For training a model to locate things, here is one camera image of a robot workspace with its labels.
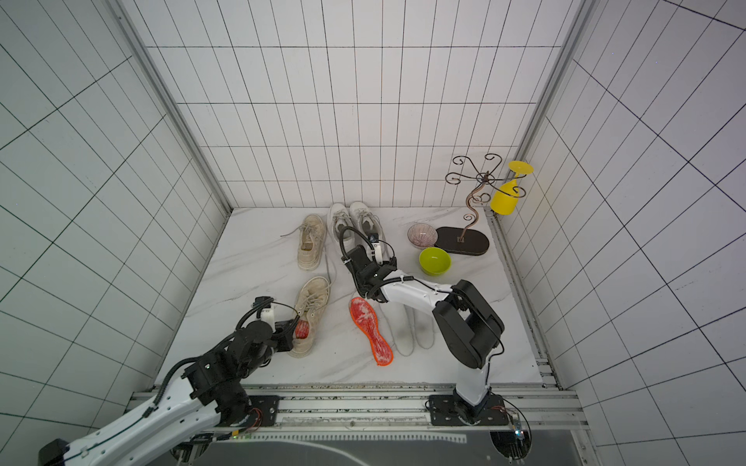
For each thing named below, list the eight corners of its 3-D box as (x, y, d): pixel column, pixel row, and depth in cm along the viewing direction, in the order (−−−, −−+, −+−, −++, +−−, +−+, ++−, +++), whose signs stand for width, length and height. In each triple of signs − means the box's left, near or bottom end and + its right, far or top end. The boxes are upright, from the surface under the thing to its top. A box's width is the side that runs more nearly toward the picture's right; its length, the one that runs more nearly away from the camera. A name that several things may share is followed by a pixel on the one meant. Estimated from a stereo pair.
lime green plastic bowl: (420, 276, 100) (422, 270, 97) (418, 253, 107) (419, 247, 104) (450, 276, 100) (453, 270, 97) (446, 253, 107) (448, 247, 104)
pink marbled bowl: (408, 249, 108) (409, 242, 105) (406, 230, 114) (407, 223, 111) (437, 249, 108) (439, 242, 105) (434, 230, 114) (435, 223, 111)
